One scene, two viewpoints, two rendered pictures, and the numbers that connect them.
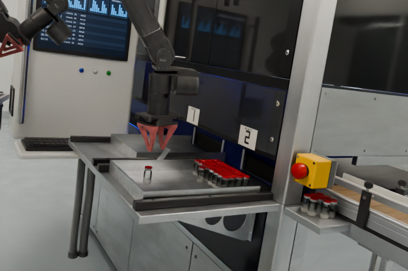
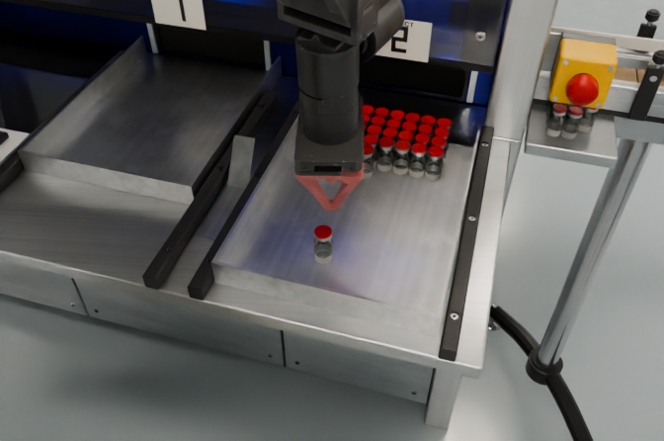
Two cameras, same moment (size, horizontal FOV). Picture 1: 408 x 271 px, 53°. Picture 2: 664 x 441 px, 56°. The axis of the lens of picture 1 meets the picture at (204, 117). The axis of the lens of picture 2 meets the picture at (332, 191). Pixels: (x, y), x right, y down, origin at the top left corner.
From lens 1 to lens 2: 0.85 m
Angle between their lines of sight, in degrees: 50
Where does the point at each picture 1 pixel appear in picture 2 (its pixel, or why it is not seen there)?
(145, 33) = not seen: outside the picture
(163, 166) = (269, 183)
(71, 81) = not seen: outside the picture
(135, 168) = (243, 229)
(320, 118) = not seen: outside the picture
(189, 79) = (389, 12)
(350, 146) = not seen: outside the picture
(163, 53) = not seen: outside the picture
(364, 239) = (640, 132)
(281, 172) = (513, 91)
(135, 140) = (65, 126)
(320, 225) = (610, 154)
